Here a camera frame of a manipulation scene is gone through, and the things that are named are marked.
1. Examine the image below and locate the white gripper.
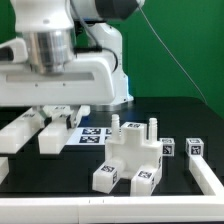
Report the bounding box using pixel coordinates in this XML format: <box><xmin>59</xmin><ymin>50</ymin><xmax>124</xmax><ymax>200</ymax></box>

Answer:
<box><xmin>0</xmin><ymin>58</ymin><xmax>115</xmax><ymax>129</ymax></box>

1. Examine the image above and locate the white chair back frame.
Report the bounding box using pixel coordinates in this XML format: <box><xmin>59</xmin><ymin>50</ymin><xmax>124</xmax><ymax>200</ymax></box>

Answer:
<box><xmin>0</xmin><ymin>104</ymin><xmax>92</xmax><ymax>156</ymax></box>

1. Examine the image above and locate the white chair seat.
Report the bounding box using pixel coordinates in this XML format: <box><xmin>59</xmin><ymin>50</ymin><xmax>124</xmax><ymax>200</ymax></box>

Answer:
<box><xmin>105</xmin><ymin>114</ymin><xmax>163</xmax><ymax>179</ymax></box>

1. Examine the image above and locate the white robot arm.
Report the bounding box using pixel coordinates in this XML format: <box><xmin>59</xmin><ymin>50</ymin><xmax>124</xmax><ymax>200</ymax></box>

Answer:
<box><xmin>0</xmin><ymin>0</ymin><xmax>145</xmax><ymax>128</ymax></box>

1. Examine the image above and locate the white tag sheet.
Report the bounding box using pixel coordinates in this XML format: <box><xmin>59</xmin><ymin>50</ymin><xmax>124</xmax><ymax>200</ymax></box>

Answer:
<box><xmin>67</xmin><ymin>127</ymin><xmax>111</xmax><ymax>145</ymax></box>

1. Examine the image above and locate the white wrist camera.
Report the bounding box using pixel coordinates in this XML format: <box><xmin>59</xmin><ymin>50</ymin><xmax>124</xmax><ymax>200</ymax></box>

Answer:
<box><xmin>0</xmin><ymin>38</ymin><xmax>28</xmax><ymax>63</ymax></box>

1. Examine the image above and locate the white U-shaped fixture wall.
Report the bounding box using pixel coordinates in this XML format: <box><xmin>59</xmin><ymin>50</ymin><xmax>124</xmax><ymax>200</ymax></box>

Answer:
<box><xmin>0</xmin><ymin>156</ymin><xmax>224</xmax><ymax>224</ymax></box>

